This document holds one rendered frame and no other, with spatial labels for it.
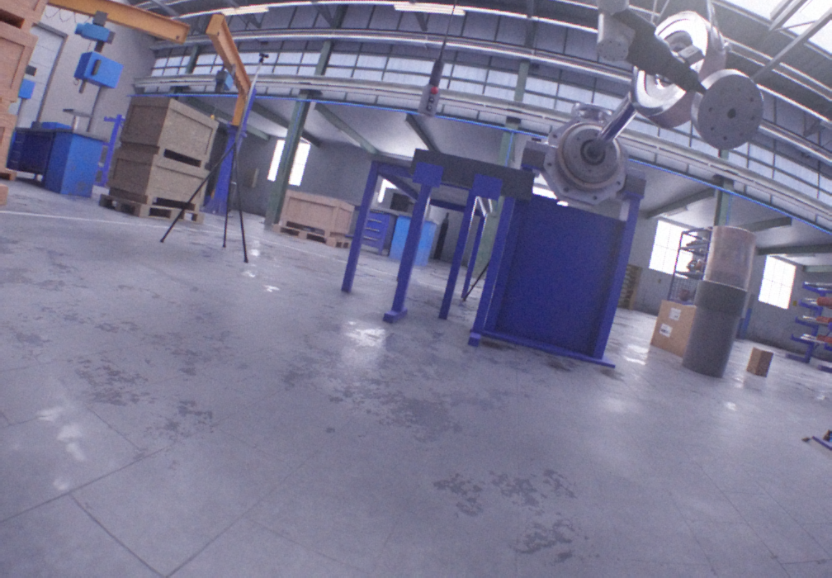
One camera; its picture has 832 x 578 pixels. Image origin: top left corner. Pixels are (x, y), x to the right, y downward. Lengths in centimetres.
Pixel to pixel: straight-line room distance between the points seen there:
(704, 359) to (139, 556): 315
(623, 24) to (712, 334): 259
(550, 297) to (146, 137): 433
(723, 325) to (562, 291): 136
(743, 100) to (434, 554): 109
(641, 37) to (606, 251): 173
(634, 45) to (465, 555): 94
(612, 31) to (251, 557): 102
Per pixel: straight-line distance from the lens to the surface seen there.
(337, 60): 1101
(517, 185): 202
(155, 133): 488
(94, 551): 55
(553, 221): 241
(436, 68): 170
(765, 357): 439
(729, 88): 105
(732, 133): 111
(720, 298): 315
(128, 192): 507
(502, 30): 1031
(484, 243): 807
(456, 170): 205
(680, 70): 95
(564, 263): 241
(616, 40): 85
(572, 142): 223
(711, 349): 319
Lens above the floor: 40
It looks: 3 degrees down
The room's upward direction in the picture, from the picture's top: 14 degrees clockwise
